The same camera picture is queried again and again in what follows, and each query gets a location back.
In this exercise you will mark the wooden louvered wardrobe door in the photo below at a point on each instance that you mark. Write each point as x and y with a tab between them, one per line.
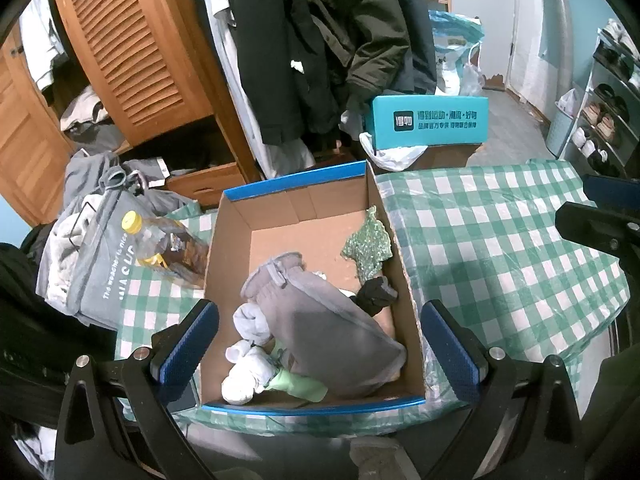
135	45

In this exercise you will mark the metal shoe rack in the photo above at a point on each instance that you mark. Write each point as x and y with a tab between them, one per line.
600	90

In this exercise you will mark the white plastic bag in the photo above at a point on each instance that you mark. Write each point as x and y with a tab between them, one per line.
395	157

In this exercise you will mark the light blue trash bin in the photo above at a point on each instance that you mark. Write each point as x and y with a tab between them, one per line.
560	135

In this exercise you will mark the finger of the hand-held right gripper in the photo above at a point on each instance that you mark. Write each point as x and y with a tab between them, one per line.
595	230
615	192

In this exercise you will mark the blue plastic bag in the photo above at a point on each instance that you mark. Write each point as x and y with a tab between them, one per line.
450	40

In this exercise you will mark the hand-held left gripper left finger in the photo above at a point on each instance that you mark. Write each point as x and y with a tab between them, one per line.
190	350

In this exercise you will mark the olive green jacket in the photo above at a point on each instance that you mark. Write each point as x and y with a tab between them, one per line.
370	20

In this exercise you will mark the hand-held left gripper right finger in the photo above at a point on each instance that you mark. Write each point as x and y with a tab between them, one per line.
450	355

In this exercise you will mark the small white bag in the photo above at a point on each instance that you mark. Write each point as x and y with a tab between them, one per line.
567	102

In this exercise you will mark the navy blue jacket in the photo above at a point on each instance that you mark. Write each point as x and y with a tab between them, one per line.
420	60

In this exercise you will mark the black sock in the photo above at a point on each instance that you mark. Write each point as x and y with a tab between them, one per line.
375	295

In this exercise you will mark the white hanging shirt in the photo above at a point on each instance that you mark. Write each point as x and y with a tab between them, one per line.
225	35

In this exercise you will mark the clear plastic bag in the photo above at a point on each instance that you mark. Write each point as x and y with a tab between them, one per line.
472	80

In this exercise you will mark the teal shoe box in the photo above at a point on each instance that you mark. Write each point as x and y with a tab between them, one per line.
430	120

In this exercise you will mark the cardboard box with blue rim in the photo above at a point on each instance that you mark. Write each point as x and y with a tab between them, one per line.
300	240

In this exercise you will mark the large grey fleece sock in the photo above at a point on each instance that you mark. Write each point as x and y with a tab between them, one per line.
325	330

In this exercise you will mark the plastic bottle with yellow cap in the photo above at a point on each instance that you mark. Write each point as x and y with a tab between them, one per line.
160	255

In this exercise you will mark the green sparkly scouring cloth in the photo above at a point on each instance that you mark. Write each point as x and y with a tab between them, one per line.
367	245

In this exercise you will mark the wooden drawer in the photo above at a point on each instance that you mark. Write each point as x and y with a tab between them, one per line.
205	185

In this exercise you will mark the white striped sock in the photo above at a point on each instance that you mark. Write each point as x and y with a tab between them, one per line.
245	380

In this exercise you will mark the green checkered tablecloth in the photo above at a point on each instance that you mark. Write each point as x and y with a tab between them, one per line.
500	240

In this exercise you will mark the black coat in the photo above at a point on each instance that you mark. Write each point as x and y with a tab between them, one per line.
280	60

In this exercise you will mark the light green cloth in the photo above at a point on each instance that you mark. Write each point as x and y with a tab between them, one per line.
295	382

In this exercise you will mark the wooden panel wardrobe door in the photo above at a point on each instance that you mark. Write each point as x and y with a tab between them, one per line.
30	150

